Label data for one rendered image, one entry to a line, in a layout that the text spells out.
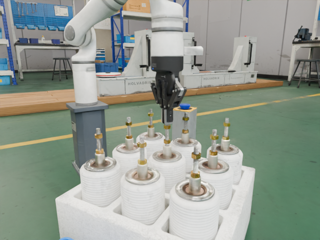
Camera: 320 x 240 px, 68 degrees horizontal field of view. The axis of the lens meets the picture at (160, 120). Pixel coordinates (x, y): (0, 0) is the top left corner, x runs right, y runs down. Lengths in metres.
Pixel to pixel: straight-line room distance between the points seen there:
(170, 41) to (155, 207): 0.35
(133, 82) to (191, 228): 2.41
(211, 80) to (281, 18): 3.09
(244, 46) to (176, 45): 3.67
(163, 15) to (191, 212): 0.39
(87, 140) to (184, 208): 0.68
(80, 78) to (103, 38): 6.02
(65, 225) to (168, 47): 0.47
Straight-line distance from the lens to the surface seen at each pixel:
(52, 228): 0.85
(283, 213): 0.94
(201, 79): 3.36
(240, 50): 4.19
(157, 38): 0.54
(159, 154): 0.63
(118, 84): 2.70
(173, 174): 0.59
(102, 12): 0.94
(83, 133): 1.04
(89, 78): 1.03
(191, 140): 0.73
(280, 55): 6.10
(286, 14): 6.17
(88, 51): 1.05
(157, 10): 0.55
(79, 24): 0.99
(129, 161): 0.64
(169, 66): 0.53
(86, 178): 0.57
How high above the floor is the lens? 0.50
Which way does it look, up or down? 15 degrees down
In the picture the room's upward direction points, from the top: straight up
